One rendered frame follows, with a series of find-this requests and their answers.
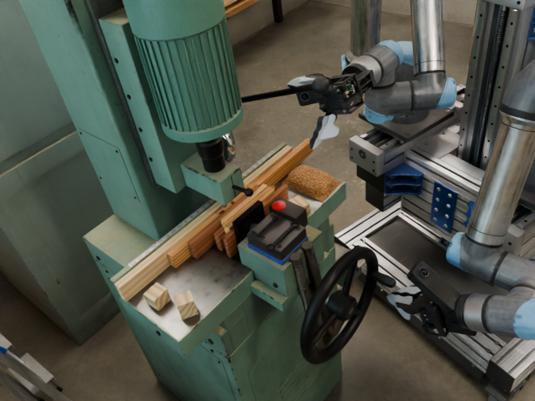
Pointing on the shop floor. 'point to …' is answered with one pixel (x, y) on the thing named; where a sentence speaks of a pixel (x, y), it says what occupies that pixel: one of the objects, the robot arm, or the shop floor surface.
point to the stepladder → (26, 376)
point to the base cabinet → (242, 360)
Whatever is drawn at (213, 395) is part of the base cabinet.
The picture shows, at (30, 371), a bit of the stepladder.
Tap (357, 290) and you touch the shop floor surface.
